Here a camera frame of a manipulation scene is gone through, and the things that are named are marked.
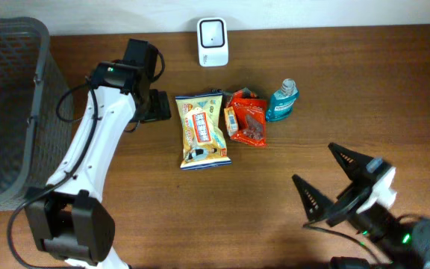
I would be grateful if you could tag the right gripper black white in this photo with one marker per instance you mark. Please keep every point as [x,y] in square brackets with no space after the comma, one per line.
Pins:
[316,202]

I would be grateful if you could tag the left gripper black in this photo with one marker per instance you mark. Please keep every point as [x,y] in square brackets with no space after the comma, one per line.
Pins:
[160,106]

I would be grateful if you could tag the beige wet wipes pack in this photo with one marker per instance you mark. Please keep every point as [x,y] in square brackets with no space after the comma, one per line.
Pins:
[204,145]

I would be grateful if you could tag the small orange candy box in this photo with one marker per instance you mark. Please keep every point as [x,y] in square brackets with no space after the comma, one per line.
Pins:
[231,121]

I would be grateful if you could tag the black red snack wrapper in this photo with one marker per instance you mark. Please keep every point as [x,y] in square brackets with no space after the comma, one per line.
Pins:
[227,97]

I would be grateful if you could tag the orange red snack bag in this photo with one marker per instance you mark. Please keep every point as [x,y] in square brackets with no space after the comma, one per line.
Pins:
[251,120]

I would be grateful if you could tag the teal Listerine mouthwash bottle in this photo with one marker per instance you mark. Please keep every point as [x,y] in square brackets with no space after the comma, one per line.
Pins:
[282,101]

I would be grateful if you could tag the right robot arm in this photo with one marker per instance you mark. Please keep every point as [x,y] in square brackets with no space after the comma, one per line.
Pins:
[405,239]

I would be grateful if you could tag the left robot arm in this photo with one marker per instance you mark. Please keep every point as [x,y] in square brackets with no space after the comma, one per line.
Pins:
[66,217]

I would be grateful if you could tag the white barcode scanner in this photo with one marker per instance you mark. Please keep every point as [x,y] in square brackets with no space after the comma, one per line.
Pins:
[212,40]

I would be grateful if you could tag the grey plastic basket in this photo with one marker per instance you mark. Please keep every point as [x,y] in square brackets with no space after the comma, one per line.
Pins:
[33,141]

